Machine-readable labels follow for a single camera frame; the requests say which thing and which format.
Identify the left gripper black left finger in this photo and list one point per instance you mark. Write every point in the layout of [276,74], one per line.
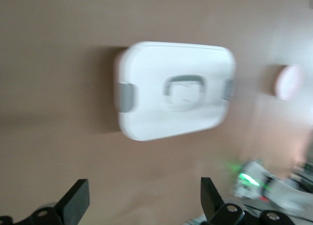
[73,203]

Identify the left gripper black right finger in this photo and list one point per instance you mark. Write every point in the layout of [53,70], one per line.
[211,200]

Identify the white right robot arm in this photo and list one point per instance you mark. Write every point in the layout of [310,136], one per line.
[254,178]

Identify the white lunch box grey clips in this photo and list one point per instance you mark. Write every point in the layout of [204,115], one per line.
[171,63]

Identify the pink round plate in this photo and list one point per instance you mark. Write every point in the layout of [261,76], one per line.
[288,83]

